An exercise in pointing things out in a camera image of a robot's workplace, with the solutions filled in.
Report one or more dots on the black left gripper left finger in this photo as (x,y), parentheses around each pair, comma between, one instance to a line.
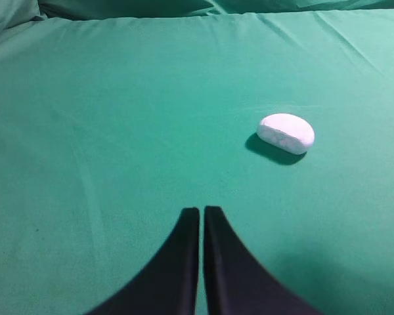
(168,283)

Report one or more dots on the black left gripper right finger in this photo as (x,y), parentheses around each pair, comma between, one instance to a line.
(236,283)

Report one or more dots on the white bluetooth earphone case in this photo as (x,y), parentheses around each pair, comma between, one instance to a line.
(287,132)

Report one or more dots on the green table cloth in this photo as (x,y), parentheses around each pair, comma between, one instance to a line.
(108,128)

